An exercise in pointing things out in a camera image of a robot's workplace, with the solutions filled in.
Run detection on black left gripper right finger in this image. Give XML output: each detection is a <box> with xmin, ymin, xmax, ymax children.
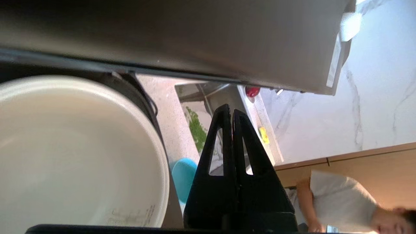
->
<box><xmin>232</xmin><ymin>109</ymin><xmax>299</xmax><ymax>229</ymax></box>

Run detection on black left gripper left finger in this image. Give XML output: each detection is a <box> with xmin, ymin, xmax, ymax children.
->
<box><xmin>183</xmin><ymin>104</ymin><xmax>241</xmax><ymax>228</ymax></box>

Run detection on black rice cooker lid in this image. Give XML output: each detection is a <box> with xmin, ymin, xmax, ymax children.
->
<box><xmin>0</xmin><ymin>0</ymin><xmax>363</xmax><ymax>96</ymax></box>

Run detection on blue bowl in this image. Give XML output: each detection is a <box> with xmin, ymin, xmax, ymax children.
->
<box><xmin>171</xmin><ymin>158</ymin><xmax>198</xmax><ymax>205</ymax></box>

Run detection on cream inner pot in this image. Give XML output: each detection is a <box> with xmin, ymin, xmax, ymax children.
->
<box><xmin>0</xmin><ymin>75</ymin><xmax>170</xmax><ymax>228</ymax></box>

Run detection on spilled green grains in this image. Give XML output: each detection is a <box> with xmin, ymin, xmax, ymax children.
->
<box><xmin>185</xmin><ymin>107</ymin><xmax>208</xmax><ymax>153</ymax></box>

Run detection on yellow sponge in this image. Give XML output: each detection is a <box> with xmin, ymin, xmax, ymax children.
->
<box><xmin>258</xmin><ymin>127</ymin><xmax>270</xmax><ymax>144</ymax></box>

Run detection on person in white shirt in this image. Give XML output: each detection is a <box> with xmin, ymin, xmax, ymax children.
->
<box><xmin>296</xmin><ymin>169</ymin><xmax>416</xmax><ymax>234</ymax></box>

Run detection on steel sink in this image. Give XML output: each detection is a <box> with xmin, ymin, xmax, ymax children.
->
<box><xmin>175</xmin><ymin>82</ymin><xmax>277</xmax><ymax>176</ymax></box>

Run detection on wooden cabinet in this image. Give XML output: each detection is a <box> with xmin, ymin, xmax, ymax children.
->
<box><xmin>275</xmin><ymin>142</ymin><xmax>416</xmax><ymax>212</ymax></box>

